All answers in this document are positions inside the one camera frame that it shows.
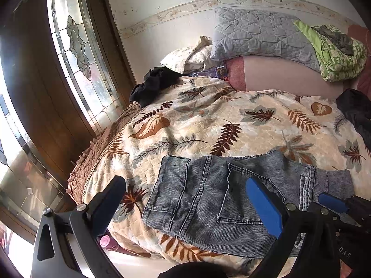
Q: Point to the low stained glass panel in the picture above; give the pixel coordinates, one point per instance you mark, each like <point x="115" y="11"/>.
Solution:
<point x="26" y="173"/>

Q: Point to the brown wooden door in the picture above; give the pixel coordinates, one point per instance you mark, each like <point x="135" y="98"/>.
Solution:
<point x="34" y="87"/>

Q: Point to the leaf print blanket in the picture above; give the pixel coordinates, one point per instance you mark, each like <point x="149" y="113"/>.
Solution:
<point x="232" y="107"/>

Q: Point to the pink bottle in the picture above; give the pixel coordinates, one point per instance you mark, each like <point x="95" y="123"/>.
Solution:
<point x="108" y="243"/>

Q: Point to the grey quilted pillow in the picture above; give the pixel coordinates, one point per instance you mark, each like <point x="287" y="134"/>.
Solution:
<point x="260" y="34"/>

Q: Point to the pink upholstered headboard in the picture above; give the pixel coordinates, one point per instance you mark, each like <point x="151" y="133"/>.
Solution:
<point x="275" y="75"/>

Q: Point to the grey denim pants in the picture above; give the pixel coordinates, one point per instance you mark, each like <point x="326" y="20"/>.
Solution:
<point x="197" y="197"/>

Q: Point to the dark grey cloth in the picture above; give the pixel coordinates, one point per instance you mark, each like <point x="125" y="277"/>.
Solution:
<point x="342" y="40"/>

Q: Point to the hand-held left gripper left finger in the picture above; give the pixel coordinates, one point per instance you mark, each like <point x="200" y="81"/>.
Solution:
<point x="110" y="199"/>

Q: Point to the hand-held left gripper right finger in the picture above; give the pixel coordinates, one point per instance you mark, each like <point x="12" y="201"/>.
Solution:
<point x="265" y="208"/>

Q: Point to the white patterned pillow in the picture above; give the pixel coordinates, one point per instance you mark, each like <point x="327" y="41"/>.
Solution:
<point x="182" y="58"/>

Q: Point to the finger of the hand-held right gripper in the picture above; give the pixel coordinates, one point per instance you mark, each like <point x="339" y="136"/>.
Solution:
<point x="332" y="202"/>

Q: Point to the tall stained glass panel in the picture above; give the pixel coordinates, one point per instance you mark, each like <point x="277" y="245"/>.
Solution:
<point x="78" y="49"/>

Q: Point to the brown quilted bedspread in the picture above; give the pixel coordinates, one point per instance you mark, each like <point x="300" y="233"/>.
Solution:
<point x="95" y="156"/>

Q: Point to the purple plastic packet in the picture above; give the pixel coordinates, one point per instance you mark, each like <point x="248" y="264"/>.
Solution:
<point x="208" y="73"/>

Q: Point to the black garment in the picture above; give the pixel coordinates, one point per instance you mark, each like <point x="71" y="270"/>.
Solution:
<point x="153" y="87"/>
<point x="358" y="113"/>

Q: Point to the green patterned blanket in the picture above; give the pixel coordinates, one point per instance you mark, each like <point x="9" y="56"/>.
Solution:
<point x="339" y="63"/>

